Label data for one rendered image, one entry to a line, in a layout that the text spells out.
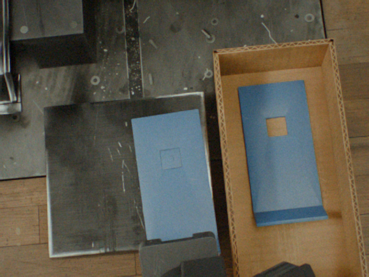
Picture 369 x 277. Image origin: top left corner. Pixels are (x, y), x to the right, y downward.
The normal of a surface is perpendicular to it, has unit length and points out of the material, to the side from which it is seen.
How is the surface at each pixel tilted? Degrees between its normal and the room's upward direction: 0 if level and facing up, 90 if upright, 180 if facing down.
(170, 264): 30
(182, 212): 0
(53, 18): 0
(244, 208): 0
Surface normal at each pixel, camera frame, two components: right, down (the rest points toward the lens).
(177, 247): 0.04, 0.26
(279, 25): -0.05, -0.25
